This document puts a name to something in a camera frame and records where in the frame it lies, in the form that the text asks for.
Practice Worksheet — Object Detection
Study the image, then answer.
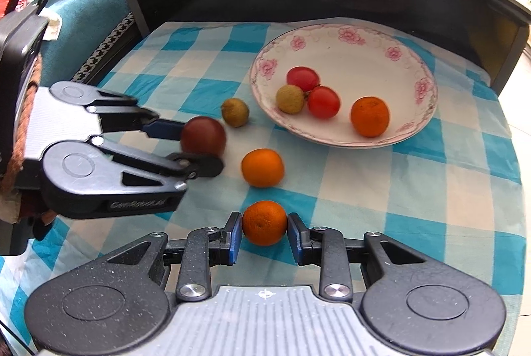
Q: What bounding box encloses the dark purple plum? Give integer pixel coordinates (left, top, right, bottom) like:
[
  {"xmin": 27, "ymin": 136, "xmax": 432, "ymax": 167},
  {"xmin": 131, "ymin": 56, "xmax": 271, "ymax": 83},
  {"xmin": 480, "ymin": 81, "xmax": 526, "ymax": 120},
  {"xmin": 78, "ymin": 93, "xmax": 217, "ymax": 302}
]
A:
[{"xmin": 180, "ymin": 116, "xmax": 227, "ymax": 157}]

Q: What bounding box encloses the brown-green longan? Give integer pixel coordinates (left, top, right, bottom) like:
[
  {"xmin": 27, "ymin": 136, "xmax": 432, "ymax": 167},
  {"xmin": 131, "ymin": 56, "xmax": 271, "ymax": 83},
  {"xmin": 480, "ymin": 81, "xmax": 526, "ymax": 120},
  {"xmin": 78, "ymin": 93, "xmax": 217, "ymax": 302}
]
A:
[{"xmin": 220, "ymin": 98, "xmax": 249, "ymax": 128}]

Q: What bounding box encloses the small orange mandarin hidden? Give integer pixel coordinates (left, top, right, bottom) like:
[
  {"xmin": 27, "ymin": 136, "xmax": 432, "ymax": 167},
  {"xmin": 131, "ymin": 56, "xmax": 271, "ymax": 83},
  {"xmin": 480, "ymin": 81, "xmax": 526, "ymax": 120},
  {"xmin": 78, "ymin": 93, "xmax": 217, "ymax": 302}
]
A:
[{"xmin": 242, "ymin": 200, "xmax": 287, "ymax": 247}]

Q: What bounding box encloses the brown longan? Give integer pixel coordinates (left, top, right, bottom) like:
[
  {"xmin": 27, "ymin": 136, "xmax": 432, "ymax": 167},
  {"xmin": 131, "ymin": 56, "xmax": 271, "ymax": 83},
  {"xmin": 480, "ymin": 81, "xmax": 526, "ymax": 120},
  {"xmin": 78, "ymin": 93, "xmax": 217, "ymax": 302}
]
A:
[{"xmin": 275, "ymin": 85, "xmax": 305, "ymax": 114}]

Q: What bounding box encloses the orange mandarin large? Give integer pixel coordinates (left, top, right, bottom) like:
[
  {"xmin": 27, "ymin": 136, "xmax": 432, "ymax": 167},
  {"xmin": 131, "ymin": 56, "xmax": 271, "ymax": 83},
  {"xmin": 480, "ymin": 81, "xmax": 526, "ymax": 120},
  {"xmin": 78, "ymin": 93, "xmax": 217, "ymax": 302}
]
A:
[{"xmin": 350, "ymin": 96, "xmax": 391, "ymax": 138}]

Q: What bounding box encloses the teal sofa blanket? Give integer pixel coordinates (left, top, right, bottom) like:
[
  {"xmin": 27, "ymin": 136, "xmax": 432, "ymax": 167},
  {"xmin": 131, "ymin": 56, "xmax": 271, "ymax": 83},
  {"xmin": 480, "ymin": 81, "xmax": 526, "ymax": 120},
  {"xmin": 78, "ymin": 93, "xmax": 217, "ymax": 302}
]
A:
[{"xmin": 40, "ymin": 0, "xmax": 134, "ymax": 86}]

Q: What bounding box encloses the blue white checkered cloth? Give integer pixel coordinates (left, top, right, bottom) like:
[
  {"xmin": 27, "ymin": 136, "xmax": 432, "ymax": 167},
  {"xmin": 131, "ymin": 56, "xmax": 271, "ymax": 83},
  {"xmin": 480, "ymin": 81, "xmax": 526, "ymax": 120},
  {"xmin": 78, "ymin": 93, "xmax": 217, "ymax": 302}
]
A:
[{"xmin": 1, "ymin": 22, "xmax": 526, "ymax": 355}]

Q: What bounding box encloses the red tomato rear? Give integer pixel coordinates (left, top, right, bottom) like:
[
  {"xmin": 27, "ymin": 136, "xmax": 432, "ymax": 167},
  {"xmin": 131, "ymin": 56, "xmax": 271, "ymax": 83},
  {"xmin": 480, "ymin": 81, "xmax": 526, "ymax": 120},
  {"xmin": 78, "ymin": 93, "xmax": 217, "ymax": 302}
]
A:
[{"xmin": 286, "ymin": 66, "xmax": 320, "ymax": 93}]

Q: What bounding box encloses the red tomato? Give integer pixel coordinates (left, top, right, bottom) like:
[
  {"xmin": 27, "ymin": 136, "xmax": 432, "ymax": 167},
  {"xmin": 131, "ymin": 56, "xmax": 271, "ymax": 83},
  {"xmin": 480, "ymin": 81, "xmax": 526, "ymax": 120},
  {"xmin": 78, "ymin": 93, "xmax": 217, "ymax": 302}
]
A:
[
  {"xmin": 286, "ymin": 66, "xmax": 320, "ymax": 93},
  {"xmin": 307, "ymin": 86, "xmax": 341, "ymax": 120}
]

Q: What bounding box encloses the red tomato front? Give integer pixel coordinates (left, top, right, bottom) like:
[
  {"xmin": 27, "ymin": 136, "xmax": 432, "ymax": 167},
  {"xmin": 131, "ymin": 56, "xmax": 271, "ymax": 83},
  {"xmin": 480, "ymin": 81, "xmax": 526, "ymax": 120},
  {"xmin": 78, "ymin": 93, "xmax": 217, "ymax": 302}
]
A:
[{"xmin": 307, "ymin": 86, "xmax": 341, "ymax": 120}]

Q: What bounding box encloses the white floral plate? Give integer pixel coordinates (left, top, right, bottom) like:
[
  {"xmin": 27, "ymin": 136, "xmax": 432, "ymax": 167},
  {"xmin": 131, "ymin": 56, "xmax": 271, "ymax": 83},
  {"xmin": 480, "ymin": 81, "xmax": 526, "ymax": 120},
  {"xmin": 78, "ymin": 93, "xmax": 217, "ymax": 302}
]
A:
[{"xmin": 249, "ymin": 24, "xmax": 438, "ymax": 148}]

